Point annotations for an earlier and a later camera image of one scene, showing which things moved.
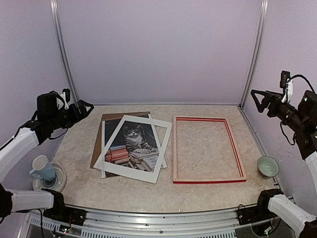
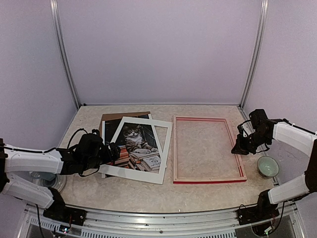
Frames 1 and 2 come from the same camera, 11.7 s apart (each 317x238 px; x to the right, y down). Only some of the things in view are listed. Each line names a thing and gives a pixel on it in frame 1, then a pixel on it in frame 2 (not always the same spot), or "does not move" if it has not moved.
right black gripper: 271,97 to 240,148
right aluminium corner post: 264,4 does not move
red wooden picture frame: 202,180 does not move
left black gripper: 76,116 to 116,155
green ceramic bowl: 268,166 does not move
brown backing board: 97,147 does not move
